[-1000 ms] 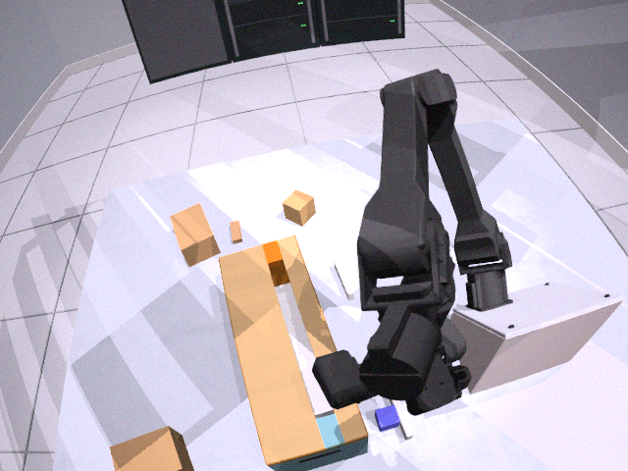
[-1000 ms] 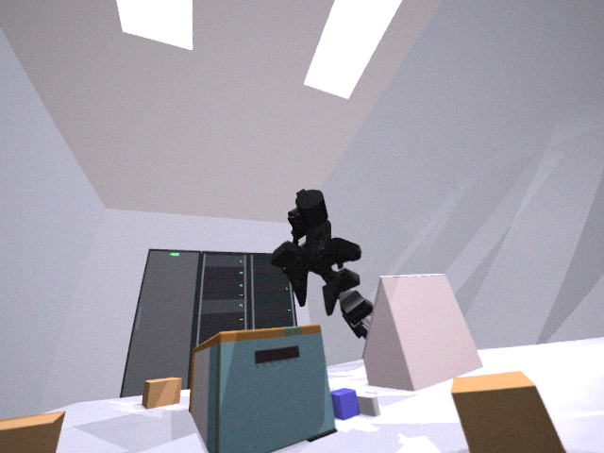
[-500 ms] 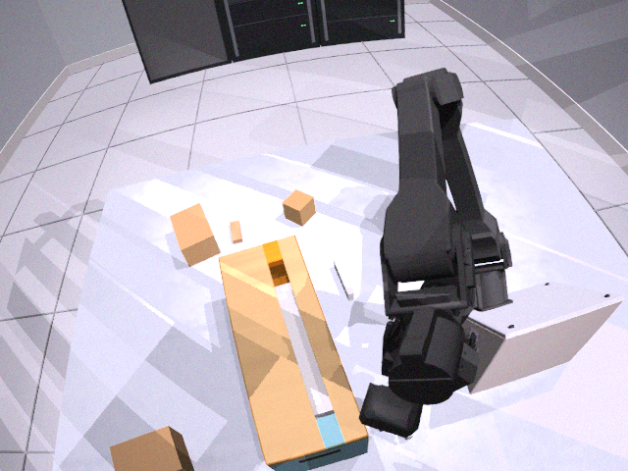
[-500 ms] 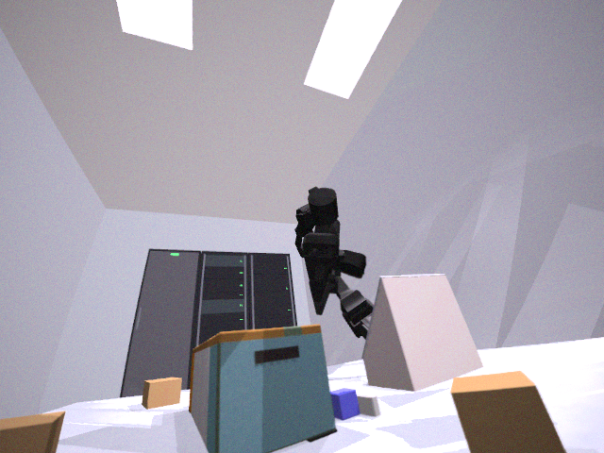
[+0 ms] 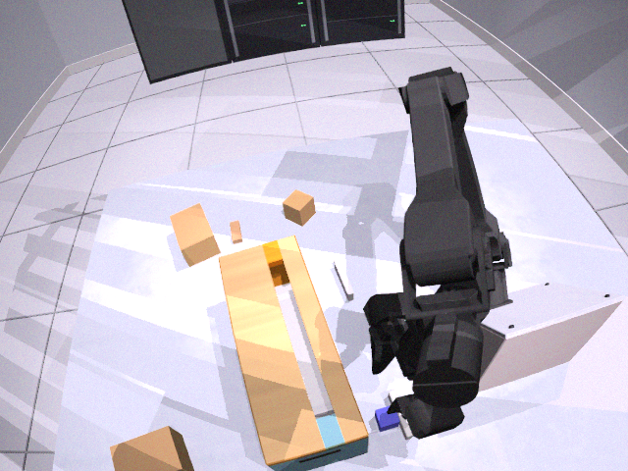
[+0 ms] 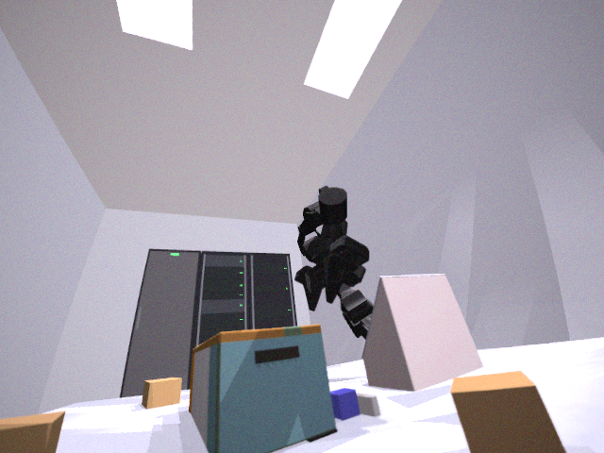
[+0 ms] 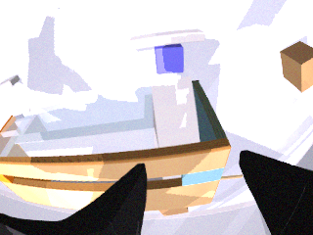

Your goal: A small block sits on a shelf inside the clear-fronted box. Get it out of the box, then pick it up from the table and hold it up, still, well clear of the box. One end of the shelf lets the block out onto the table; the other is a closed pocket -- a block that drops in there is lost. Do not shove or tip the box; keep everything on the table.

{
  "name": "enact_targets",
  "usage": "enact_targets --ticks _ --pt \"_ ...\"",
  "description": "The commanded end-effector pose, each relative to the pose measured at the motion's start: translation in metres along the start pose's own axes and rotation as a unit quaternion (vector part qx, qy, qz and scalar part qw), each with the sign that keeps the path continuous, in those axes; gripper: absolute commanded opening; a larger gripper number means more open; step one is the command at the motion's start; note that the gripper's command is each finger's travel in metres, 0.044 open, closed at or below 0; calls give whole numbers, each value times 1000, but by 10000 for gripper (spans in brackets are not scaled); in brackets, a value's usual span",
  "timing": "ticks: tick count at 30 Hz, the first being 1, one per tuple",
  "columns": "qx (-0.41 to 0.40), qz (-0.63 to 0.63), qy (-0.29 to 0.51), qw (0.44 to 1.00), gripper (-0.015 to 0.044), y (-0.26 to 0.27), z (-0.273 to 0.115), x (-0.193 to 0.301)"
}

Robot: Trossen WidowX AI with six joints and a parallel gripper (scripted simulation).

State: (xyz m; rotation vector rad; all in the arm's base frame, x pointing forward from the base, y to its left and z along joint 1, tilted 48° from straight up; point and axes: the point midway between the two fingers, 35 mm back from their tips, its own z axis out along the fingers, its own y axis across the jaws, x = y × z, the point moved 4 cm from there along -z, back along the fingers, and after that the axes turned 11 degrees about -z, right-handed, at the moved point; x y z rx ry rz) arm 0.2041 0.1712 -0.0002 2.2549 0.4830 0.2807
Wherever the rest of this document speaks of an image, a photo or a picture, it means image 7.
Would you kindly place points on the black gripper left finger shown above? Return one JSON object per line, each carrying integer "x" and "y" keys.
{"x": 118, "y": 211}

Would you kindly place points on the small blue block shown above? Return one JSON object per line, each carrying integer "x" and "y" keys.
{"x": 169, "y": 58}

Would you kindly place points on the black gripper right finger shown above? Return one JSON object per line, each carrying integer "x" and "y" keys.
{"x": 283, "y": 192}

